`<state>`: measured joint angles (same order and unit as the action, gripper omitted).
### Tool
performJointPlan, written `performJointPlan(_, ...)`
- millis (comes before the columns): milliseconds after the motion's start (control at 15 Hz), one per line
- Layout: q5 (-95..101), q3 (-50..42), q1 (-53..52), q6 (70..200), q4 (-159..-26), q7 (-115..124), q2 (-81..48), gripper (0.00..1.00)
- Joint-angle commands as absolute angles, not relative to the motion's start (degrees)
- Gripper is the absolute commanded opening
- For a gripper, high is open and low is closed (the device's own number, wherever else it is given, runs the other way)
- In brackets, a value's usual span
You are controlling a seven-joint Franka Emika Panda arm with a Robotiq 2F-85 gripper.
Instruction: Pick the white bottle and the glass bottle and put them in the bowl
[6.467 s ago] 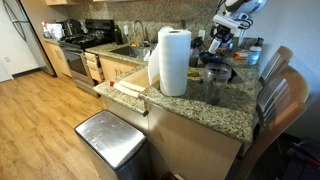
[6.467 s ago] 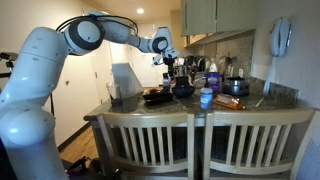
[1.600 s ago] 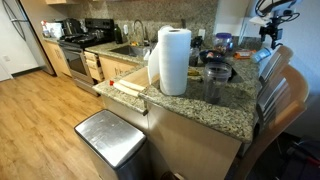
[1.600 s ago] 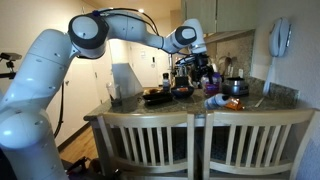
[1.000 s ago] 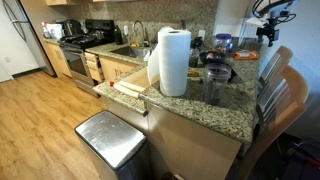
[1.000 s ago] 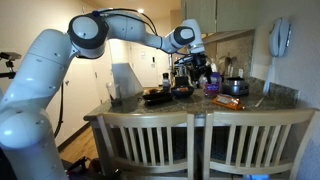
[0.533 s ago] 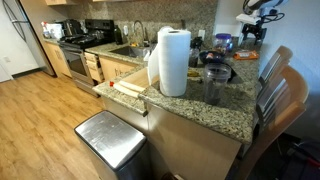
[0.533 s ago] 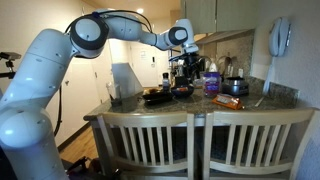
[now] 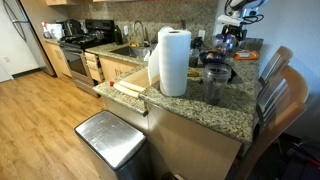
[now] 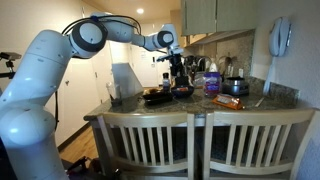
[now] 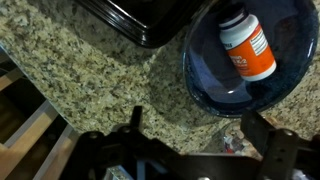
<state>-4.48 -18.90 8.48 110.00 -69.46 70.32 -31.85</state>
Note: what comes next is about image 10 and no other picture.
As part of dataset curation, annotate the orange snack package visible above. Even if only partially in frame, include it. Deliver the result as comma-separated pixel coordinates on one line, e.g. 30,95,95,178
212,93,245,111

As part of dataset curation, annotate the small yellow object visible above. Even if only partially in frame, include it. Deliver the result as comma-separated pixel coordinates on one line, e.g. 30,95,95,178
143,87,163,96

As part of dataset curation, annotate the dark blue bowl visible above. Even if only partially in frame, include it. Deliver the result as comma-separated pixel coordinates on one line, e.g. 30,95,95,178
170,84,196,100

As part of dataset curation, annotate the clear jar with purple lid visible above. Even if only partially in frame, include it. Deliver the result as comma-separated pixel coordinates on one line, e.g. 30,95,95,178
203,71,223,99

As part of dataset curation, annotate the white wall phone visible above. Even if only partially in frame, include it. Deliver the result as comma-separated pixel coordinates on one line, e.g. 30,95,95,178
262,17,293,96

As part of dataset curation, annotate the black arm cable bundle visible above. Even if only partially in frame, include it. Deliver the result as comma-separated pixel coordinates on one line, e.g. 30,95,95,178
61,14,143,36

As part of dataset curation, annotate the white paper towel roll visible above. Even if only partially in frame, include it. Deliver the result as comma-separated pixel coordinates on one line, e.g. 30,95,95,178
111,62,144,100

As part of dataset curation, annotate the glass bottle with black cap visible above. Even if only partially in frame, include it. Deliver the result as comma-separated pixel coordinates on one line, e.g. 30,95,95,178
162,72,172,93

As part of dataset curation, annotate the white door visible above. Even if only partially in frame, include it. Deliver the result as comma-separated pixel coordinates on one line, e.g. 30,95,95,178
129,33,162,88

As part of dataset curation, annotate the wooden slat-back chair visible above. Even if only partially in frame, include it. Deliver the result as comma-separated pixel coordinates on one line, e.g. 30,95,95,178
202,108,320,180
96,111,196,180

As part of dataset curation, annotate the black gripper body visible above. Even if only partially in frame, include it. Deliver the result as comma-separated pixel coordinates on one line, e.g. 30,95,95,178
169,54,185,70

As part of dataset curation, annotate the black camera on tripod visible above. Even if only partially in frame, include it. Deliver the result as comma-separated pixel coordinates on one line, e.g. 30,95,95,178
0,51,23,81

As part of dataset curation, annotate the black plastic tray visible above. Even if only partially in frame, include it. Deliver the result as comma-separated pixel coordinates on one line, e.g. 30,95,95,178
142,91,175,107

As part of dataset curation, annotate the upper wall cabinet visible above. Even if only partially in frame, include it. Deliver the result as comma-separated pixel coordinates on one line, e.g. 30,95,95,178
180,0,258,46

